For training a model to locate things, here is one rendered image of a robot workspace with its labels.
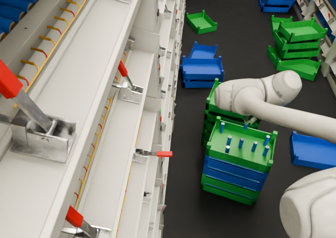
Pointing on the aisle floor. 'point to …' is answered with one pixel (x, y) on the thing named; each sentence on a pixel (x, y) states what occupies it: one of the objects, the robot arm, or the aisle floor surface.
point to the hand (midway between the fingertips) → (250, 119)
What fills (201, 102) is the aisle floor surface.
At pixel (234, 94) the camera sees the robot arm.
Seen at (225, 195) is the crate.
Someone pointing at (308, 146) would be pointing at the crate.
